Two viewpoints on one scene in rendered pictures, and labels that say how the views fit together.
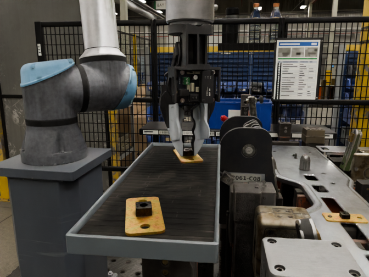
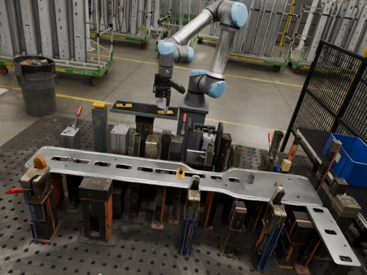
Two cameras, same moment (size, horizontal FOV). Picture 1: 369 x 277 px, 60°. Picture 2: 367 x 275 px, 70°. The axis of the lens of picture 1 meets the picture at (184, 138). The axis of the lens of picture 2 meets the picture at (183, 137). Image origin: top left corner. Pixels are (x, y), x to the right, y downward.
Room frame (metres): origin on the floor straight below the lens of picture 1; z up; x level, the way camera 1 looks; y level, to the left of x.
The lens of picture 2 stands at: (0.47, -1.35, 1.78)
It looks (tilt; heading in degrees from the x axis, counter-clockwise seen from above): 30 degrees down; 81
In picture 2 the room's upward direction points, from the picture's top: 8 degrees clockwise
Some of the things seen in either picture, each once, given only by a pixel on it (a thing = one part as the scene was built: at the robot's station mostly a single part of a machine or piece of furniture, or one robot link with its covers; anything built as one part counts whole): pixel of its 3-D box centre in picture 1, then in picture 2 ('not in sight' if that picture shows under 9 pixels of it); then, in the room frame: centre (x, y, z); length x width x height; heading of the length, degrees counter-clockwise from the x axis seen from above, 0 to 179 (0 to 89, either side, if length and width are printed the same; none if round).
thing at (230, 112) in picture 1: (238, 113); (350, 158); (1.54, -0.26, 1.09); 0.30 x 0.17 x 0.13; 78
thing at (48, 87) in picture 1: (52, 88); (198, 79); (0.76, 0.31, 1.27); 0.13 x 0.12 x 0.14; 125
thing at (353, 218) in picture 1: (344, 215); (180, 172); (0.63, -0.34, 1.01); 0.08 x 0.04 x 0.01; 84
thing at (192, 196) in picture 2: not in sight; (188, 221); (0.67, -0.52, 0.87); 0.12 x 0.09 x 0.35; 84
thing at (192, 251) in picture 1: (171, 178); (145, 109); (0.44, 0.02, 1.16); 0.37 x 0.14 x 0.02; 174
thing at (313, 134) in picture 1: (309, 168); (332, 229); (1.35, -0.55, 0.88); 0.08 x 0.08 x 0.36; 84
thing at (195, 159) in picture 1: (187, 153); (165, 111); (0.55, 0.00, 1.17); 0.08 x 0.04 x 0.01; 12
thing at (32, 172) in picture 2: not in sight; (41, 205); (0.02, -0.46, 0.88); 0.15 x 0.11 x 0.36; 84
